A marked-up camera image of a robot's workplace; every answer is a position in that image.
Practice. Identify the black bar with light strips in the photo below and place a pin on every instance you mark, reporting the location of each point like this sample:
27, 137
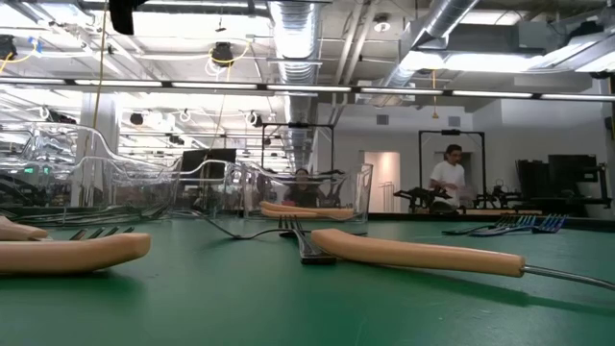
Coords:
307, 88

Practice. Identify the person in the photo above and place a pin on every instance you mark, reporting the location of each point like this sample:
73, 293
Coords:
447, 178
302, 182

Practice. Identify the green felt table mat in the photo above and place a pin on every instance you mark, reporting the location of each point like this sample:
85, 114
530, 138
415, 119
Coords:
307, 317

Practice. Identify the black overhead camera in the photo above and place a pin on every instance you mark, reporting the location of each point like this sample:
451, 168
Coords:
222, 53

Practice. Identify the black background robot arm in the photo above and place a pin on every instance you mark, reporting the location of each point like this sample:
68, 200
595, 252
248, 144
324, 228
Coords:
423, 194

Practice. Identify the iridescent rainbow metal fork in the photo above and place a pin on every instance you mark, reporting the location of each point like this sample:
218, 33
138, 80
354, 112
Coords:
526, 222
552, 223

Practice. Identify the black rig frame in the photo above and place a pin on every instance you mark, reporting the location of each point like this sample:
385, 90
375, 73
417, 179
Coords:
451, 131

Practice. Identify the clear plastic bin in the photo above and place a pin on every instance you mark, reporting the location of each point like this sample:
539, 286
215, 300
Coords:
346, 187
48, 182
211, 192

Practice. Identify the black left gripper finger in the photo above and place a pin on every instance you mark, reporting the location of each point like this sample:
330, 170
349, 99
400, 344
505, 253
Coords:
122, 19

